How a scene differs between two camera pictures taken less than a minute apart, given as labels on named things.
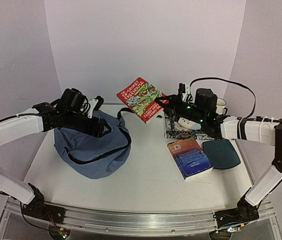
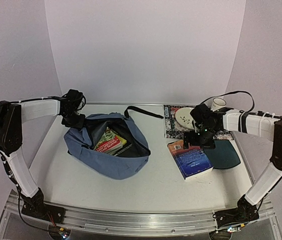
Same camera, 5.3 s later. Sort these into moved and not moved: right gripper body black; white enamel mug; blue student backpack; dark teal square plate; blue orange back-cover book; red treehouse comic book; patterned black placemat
Moved: blue student backpack; red treehouse comic book; right gripper body black
Not moved: patterned black placemat; dark teal square plate; blue orange back-cover book; white enamel mug
